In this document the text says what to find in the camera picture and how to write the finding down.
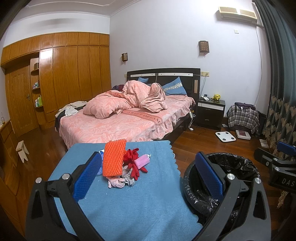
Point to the blue table cloth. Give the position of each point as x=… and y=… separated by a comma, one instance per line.
x=151, y=209

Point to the bed with pink sheet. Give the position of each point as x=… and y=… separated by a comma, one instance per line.
x=82, y=128

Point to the black trash bin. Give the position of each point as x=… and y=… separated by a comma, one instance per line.
x=197, y=192

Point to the air conditioner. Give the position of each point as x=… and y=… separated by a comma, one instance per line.
x=238, y=14

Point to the left wall lamp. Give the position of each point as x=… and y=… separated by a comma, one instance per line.
x=124, y=57

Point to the white power strip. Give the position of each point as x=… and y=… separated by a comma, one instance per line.
x=192, y=116

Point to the orange foam net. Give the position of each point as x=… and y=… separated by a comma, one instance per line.
x=113, y=158

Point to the grey crumpled cloth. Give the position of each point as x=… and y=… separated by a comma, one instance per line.
x=124, y=179

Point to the yellow plush toy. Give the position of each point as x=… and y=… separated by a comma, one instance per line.
x=216, y=97

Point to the plaid shirt on chair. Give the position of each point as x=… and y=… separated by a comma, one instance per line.
x=245, y=115

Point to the red knit gloves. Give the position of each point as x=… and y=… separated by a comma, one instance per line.
x=129, y=158

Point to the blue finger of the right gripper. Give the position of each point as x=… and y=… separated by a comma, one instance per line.
x=286, y=148

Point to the book on floor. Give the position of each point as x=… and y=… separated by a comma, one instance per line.
x=243, y=135

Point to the dark patterned curtain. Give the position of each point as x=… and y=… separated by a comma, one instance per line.
x=280, y=122

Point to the black headboard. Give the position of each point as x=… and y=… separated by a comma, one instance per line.
x=190, y=78

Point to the right wall lamp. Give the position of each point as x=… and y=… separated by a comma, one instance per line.
x=203, y=47

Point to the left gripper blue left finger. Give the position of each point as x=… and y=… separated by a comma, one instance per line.
x=84, y=175

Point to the clothes pile on bed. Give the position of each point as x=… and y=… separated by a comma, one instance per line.
x=72, y=108

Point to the wall lamp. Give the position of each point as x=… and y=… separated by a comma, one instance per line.
x=124, y=57
x=203, y=47

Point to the white bathroom scale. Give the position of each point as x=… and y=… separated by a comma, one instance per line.
x=225, y=136

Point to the wooden wardrobe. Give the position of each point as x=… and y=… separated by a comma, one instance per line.
x=45, y=72

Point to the blue pillow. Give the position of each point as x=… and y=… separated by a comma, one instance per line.
x=174, y=88

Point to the wooden side cabinet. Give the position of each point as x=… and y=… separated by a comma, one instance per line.
x=13, y=190

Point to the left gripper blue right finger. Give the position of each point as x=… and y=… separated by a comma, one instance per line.
x=211, y=174

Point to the pink duvet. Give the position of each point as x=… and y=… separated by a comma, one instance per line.
x=134, y=94

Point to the black nightstand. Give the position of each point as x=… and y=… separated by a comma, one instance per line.
x=210, y=113

